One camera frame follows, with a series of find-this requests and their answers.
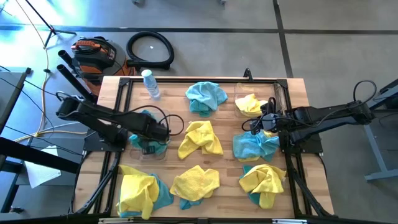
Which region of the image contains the silver bracket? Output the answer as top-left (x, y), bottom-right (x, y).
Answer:
top-left (271, 218), bottom-right (309, 224)
top-left (98, 217), bottom-right (135, 224)

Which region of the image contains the grey side table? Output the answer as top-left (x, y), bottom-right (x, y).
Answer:
top-left (0, 67), bottom-right (32, 134)

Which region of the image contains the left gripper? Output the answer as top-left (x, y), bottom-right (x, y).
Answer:
top-left (136, 114), bottom-right (171, 156)

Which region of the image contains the black vacuum hose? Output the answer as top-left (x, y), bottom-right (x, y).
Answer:
top-left (126, 30), bottom-right (175, 71)

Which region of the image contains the pale blue spray bottle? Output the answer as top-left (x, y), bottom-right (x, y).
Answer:
top-left (141, 68), bottom-right (162, 101)

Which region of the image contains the yellow cable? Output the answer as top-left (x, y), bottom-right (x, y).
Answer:
top-left (14, 0), bottom-right (88, 142)

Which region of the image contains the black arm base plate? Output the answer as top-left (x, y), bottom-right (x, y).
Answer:
top-left (83, 128), bottom-right (129, 153)
top-left (277, 128), bottom-right (324, 154)

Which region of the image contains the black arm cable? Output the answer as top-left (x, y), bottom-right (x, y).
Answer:
top-left (353, 80), bottom-right (377, 105)

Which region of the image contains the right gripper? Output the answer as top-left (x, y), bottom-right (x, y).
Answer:
top-left (250, 113), bottom-right (281, 136)

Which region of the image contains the white paper sheet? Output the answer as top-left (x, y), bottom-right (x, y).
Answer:
top-left (24, 145), bottom-right (62, 189)

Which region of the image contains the clear plastic basket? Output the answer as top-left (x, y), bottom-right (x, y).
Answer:
top-left (129, 108), bottom-right (172, 163)
top-left (233, 82), bottom-right (286, 118)

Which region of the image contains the blue-grey table frame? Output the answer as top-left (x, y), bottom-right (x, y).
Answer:
top-left (363, 77), bottom-right (398, 183)

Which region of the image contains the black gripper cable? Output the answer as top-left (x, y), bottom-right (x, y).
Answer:
top-left (110, 105), bottom-right (185, 138)

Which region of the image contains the black desk frame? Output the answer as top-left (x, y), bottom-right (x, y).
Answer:
top-left (0, 136), bottom-right (81, 215)

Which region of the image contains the orange black shop vacuum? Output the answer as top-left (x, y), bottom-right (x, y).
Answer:
top-left (70, 36), bottom-right (136, 96)

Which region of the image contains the black tripod stand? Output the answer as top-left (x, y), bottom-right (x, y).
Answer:
top-left (24, 0), bottom-right (78, 48)

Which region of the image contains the light blue microfiber towel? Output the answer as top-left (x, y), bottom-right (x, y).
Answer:
top-left (118, 172), bottom-right (175, 218)
top-left (232, 129), bottom-right (280, 163)
top-left (129, 109), bottom-right (171, 156)
top-left (179, 196), bottom-right (203, 211)
top-left (185, 81), bottom-right (229, 113)

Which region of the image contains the black aluminium table frame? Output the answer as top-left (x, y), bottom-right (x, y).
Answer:
top-left (67, 75), bottom-right (336, 224)

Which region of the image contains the black vacuum wand tube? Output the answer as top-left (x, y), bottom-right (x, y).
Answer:
top-left (57, 49), bottom-right (81, 75)
top-left (56, 63), bottom-right (98, 103)

